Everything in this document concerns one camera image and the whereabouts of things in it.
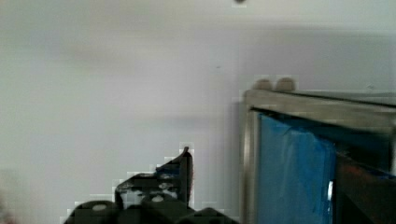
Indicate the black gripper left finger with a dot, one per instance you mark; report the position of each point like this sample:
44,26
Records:
94,212

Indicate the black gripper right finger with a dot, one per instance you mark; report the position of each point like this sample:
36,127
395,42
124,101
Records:
163,197

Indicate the black toaster oven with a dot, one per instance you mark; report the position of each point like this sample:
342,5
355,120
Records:
372,112

